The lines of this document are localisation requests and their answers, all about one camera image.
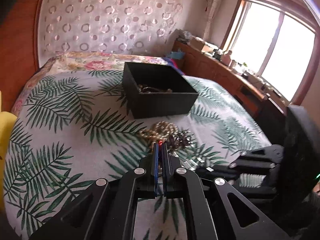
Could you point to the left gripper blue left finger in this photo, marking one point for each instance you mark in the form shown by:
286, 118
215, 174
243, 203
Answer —
155, 159

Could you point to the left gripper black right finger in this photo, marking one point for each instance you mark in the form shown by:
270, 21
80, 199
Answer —
168, 170

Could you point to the black open jewelry box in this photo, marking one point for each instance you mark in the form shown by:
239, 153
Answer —
154, 90

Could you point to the wooden cabinet counter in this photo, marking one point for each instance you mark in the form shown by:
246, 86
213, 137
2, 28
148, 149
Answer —
197, 64

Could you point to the palm leaf print blanket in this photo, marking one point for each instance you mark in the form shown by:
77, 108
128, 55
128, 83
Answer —
76, 127

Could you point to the blue cloth by bed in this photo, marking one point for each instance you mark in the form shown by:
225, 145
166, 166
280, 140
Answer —
176, 55

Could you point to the pink jug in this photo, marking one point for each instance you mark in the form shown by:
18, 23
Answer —
226, 58

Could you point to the cardboard box on counter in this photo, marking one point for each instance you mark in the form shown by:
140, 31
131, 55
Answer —
200, 45

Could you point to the floral pink quilt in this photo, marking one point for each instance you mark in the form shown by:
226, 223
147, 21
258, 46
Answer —
79, 61

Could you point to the circle pattern sheer curtain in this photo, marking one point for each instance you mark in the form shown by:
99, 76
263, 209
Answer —
136, 27

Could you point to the yellow Pikachu plush toy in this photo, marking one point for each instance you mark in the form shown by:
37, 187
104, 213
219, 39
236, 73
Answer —
7, 122

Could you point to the wooden wardrobe sliding door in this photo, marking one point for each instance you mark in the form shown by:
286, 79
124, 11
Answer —
19, 56

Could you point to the dark metal chain jewelry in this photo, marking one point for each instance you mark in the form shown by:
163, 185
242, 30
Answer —
179, 140

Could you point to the window with wooden frame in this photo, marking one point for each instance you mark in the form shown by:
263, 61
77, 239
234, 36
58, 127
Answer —
279, 41

